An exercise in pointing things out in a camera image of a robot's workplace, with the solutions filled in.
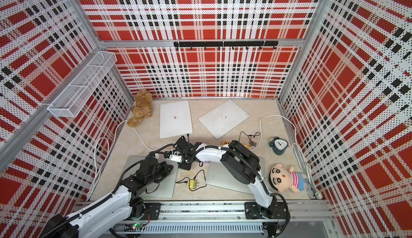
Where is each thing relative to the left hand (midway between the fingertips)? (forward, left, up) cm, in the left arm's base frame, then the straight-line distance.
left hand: (176, 166), depth 86 cm
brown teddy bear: (+32, +25, +10) cm, 42 cm away
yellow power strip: (+13, -27, +1) cm, 30 cm away
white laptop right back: (+36, -28, -4) cm, 46 cm away
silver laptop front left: (-11, +4, -1) cm, 12 cm away
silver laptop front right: (-5, -23, -3) cm, 23 cm away
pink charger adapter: (+16, -45, 0) cm, 48 cm away
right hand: (+4, -4, -2) cm, 6 cm away
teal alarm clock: (+11, -58, +2) cm, 59 cm away
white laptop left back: (+35, +7, -3) cm, 35 cm away
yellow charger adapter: (-10, -10, +1) cm, 14 cm away
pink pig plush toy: (-9, -53, +6) cm, 55 cm away
